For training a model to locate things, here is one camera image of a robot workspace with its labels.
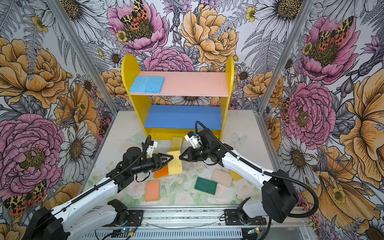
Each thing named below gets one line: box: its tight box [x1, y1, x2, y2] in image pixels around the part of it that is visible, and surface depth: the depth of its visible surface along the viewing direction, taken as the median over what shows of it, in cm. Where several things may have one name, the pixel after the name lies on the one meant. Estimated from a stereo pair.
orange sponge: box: [154, 164, 169, 179], surface depth 75 cm
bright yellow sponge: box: [166, 150, 183, 176], surface depth 76 cm
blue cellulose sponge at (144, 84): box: [130, 76, 158, 94], surface depth 78 cm
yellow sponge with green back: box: [170, 136, 183, 151], surface depth 103 cm
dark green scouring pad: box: [194, 176, 218, 195], surface depth 85 cm
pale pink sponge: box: [211, 168, 233, 188], surface depth 89 cm
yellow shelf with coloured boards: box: [121, 54, 235, 140], surface depth 83 cm
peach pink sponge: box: [145, 180, 160, 202], surface depth 83 cm
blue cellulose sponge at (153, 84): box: [145, 76, 165, 94], surface depth 78 cm
